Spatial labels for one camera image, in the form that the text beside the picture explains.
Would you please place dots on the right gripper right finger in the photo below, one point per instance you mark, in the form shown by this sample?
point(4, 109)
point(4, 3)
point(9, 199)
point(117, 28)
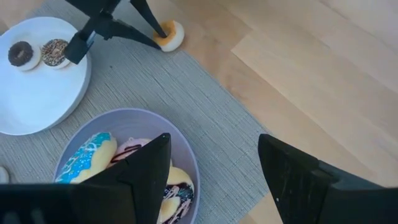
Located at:
point(308, 193)

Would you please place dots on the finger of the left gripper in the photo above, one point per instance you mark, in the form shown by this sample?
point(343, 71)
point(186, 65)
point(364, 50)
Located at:
point(149, 15)
point(121, 31)

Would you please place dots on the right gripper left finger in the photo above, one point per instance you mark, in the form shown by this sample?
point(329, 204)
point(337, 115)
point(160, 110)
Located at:
point(133, 189)

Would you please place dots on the orange glazed donut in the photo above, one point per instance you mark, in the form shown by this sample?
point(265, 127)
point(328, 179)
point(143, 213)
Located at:
point(174, 37)

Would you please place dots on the pink chocolate-drizzled donut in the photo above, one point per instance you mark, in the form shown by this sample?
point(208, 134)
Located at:
point(130, 146)

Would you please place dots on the chocolate pink-drizzled donut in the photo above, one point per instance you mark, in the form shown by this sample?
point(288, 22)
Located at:
point(178, 196)

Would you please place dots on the small sprinkled chocolate donut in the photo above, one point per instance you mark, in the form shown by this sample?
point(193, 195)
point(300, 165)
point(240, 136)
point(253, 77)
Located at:
point(54, 53)

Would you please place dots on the blue white-drizzled donut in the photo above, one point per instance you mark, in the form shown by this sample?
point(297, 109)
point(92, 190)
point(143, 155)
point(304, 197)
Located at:
point(87, 157)

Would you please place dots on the purple plate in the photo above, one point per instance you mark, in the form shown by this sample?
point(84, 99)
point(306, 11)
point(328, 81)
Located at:
point(140, 124)

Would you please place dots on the grey woven placemat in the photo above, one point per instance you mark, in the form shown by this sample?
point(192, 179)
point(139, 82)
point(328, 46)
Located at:
point(186, 109)

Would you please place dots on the white round plate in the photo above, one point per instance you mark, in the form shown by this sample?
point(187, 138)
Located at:
point(37, 99)

